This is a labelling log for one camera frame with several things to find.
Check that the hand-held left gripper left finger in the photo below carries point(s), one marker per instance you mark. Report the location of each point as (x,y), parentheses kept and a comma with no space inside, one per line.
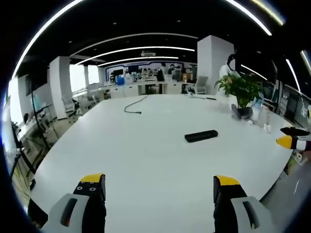
(73,206)

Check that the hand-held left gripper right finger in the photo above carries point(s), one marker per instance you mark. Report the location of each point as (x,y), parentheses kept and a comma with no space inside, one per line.
(239,206)

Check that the black remote control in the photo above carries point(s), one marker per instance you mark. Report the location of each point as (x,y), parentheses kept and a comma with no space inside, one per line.
(201,135)

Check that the small clear bottle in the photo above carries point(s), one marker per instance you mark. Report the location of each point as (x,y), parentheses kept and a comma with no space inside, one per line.
(268,121)

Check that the white bottle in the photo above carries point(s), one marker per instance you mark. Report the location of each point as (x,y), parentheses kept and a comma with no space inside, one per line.
(255,114)

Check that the green potted plant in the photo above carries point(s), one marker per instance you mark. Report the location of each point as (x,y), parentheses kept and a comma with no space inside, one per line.
(239,93)

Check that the black tripod stand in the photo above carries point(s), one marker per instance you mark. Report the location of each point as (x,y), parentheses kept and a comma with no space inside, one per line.
(40,114)

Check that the white office chair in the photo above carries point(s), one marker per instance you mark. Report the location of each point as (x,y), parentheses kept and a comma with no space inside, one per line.
(201,85)
(70,105)

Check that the white square pillar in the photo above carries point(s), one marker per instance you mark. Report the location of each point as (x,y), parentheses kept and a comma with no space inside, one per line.
(211,64)
(59,87)

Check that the white office desk row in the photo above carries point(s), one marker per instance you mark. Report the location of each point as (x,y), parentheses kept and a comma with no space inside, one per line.
(138,88)

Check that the blue water jug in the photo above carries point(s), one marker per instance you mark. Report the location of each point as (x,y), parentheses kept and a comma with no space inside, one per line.
(120,80)

